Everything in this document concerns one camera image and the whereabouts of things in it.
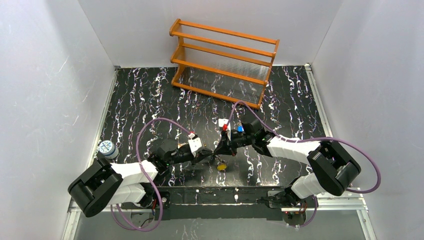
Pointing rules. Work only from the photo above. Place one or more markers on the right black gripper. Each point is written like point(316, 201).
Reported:
point(226, 144)

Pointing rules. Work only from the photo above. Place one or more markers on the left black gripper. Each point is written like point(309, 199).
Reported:
point(199, 152)

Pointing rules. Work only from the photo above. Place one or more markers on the yellow key tag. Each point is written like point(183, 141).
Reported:
point(221, 166)

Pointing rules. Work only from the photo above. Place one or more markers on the blue key tag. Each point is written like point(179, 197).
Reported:
point(239, 127)

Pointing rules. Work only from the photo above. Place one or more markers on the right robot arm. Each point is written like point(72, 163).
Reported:
point(333, 168)

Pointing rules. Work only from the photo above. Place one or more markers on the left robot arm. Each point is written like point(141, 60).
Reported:
point(105, 183)

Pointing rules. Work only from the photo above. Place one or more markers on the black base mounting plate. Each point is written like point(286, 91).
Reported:
point(246, 202)

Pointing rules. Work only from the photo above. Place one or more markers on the orange wooden rack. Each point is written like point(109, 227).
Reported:
point(221, 63)

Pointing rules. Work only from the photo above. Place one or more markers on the blue white round tin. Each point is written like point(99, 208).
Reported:
point(108, 149)

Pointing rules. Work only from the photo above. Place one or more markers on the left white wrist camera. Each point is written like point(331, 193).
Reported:
point(195, 143)

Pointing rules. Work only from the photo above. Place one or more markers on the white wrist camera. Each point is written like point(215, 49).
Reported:
point(195, 143)
point(223, 124)

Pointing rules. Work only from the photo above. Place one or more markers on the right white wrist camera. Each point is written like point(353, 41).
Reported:
point(223, 124)

